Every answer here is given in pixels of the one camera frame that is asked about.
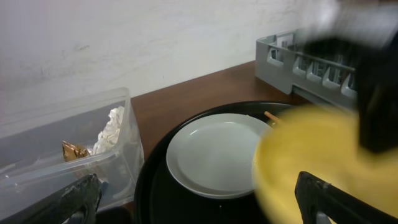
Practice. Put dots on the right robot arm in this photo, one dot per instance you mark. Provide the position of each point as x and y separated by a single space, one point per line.
365 34

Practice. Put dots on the black round tray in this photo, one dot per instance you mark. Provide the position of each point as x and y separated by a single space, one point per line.
159 198

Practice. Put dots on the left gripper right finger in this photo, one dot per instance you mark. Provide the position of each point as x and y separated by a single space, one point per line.
321 202

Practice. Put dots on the wooden chopstick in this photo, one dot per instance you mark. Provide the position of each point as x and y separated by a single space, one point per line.
272 117

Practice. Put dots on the grey plate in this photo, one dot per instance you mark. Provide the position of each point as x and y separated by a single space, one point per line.
213 156

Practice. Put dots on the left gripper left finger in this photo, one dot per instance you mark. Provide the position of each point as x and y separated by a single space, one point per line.
76 203

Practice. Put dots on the yellow bowl with food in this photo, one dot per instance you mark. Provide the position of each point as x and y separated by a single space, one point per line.
323 142

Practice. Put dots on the clear plastic bin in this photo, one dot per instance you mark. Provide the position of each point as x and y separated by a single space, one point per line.
47 148

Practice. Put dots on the white napkin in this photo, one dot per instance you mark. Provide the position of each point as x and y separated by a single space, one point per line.
108 137

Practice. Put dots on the grey dishwasher rack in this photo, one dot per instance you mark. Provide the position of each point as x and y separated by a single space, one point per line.
320 79

